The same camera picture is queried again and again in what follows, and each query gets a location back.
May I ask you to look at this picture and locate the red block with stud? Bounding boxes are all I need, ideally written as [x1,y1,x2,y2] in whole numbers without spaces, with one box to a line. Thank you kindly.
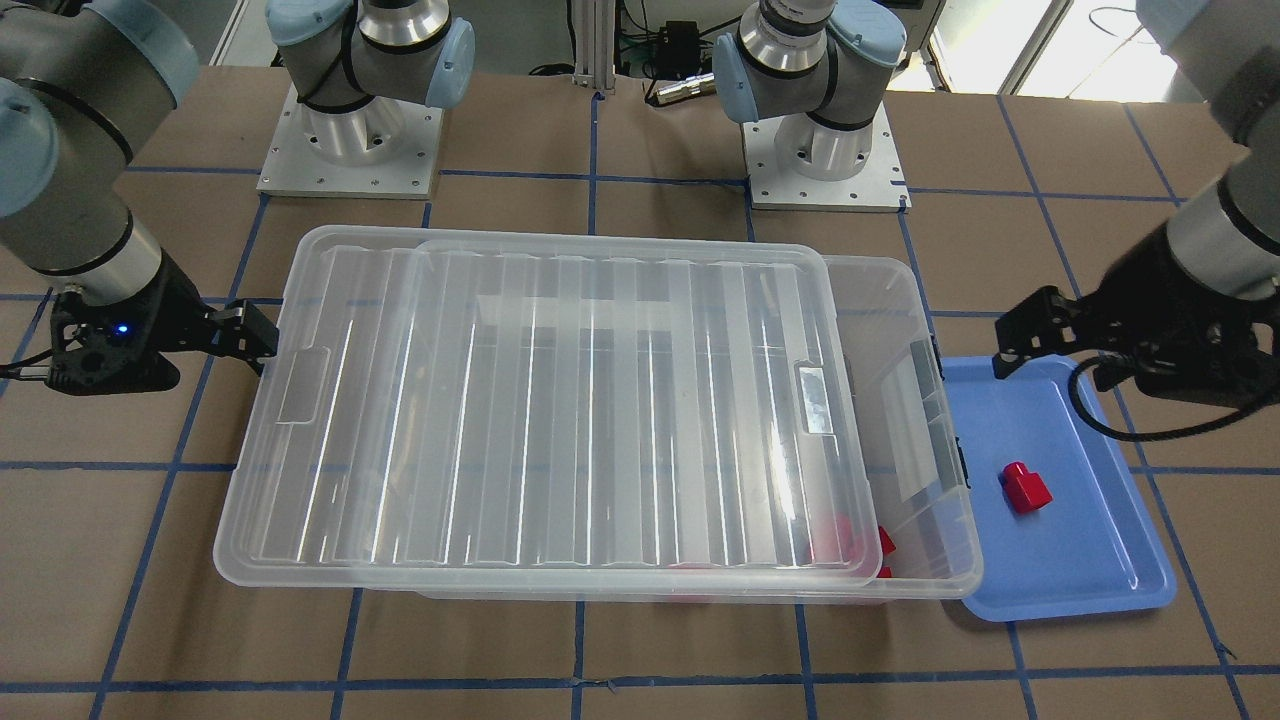
[1000,461,1053,515]

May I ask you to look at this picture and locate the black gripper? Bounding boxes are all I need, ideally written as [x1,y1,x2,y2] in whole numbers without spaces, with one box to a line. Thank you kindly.
[992,225,1277,406]

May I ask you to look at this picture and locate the aluminium frame post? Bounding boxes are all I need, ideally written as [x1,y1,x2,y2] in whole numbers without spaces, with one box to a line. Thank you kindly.
[567,0,620,95]

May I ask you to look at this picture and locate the clear plastic storage box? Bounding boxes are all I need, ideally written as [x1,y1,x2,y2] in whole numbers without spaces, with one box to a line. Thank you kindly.
[314,250,980,602]

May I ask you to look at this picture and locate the red block tilted middle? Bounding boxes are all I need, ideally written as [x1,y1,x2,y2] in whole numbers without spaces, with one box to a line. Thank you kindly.
[808,512,861,566]

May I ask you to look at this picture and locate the blue plastic tray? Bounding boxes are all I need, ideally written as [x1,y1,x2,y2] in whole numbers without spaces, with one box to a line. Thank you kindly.
[942,356,1178,623]

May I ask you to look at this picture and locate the black gripper over box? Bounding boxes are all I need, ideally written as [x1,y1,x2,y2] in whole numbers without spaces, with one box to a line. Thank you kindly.
[46,251,279,396]

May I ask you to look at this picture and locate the clear plastic box lid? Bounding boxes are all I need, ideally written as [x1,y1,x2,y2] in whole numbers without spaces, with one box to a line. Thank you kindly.
[212,225,883,602]

